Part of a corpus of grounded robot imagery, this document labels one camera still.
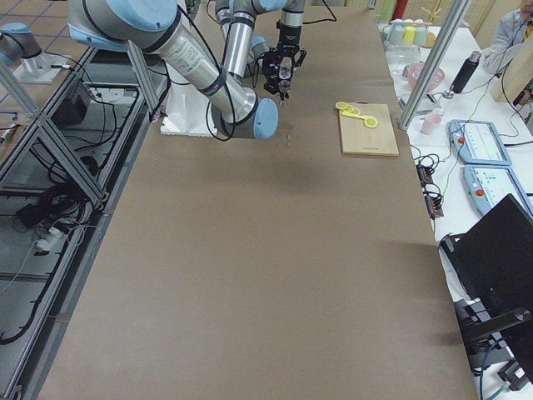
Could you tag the steel jigger measuring cup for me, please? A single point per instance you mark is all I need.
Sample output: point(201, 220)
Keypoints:
point(285, 69)

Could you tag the aluminium frame post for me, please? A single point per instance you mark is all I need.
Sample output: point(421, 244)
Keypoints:
point(448, 30)

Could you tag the teach pendant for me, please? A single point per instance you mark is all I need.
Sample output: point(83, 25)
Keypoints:
point(487, 185)
point(478, 142)

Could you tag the bamboo cutting board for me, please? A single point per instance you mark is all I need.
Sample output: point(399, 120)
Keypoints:
point(357, 139)

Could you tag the lower teach pendant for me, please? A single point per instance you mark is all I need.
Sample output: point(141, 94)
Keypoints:
point(487, 185)

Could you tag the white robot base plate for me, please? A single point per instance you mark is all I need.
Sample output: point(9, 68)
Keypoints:
point(187, 113)

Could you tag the pink plastic cup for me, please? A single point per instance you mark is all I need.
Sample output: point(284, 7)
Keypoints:
point(430, 123)

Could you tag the upper teach pendant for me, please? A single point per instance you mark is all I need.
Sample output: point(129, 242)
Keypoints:
point(478, 142)

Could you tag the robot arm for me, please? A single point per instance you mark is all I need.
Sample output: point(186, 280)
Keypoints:
point(156, 27)
point(237, 21)

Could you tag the black water bottle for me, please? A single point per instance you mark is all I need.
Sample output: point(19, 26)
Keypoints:
point(466, 71)

